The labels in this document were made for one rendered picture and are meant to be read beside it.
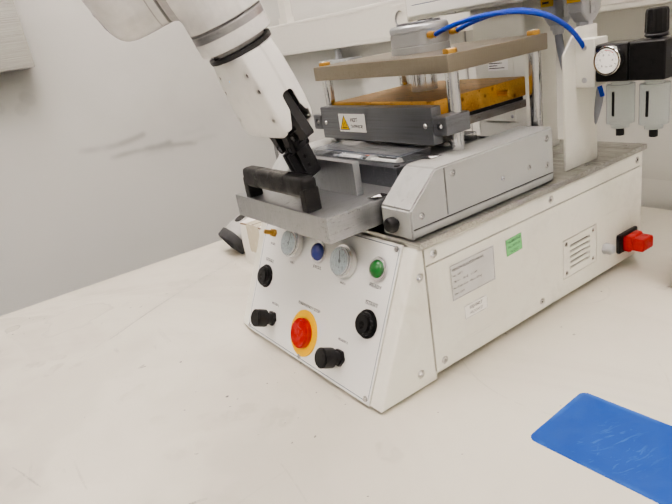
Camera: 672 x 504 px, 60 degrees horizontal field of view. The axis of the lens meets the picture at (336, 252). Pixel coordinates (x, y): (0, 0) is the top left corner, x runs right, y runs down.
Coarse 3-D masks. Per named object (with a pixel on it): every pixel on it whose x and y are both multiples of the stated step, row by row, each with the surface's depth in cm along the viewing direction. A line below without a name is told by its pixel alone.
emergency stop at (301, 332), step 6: (300, 318) 76; (294, 324) 77; (300, 324) 76; (306, 324) 75; (294, 330) 77; (300, 330) 76; (306, 330) 75; (294, 336) 76; (300, 336) 75; (306, 336) 75; (294, 342) 76; (300, 342) 75; (306, 342) 75
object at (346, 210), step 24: (336, 168) 69; (264, 192) 77; (336, 192) 71; (360, 192) 68; (384, 192) 67; (264, 216) 74; (288, 216) 68; (312, 216) 64; (336, 216) 62; (360, 216) 64; (336, 240) 63
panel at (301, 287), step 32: (384, 256) 65; (256, 288) 88; (288, 288) 81; (320, 288) 75; (352, 288) 69; (384, 288) 65; (288, 320) 80; (320, 320) 74; (352, 320) 69; (384, 320) 64; (288, 352) 79; (352, 352) 68; (352, 384) 68
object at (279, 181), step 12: (252, 168) 73; (264, 168) 72; (252, 180) 73; (264, 180) 70; (276, 180) 68; (288, 180) 65; (300, 180) 63; (312, 180) 64; (252, 192) 75; (288, 192) 66; (300, 192) 64; (312, 192) 64; (312, 204) 64
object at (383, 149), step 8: (328, 144) 84; (336, 144) 83; (344, 144) 82; (352, 144) 80; (360, 144) 80; (368, 144) 79; (376, 144) 78; (384, 144) 77; (392, 144) 76; (400, 144) 75; (352, 152) 75; (360, 152) 74; (368, 152) 74; (376, 152) 73; (384, 152) 72; (392, 152) 71; (400, 152) 70; (408, 152) 70
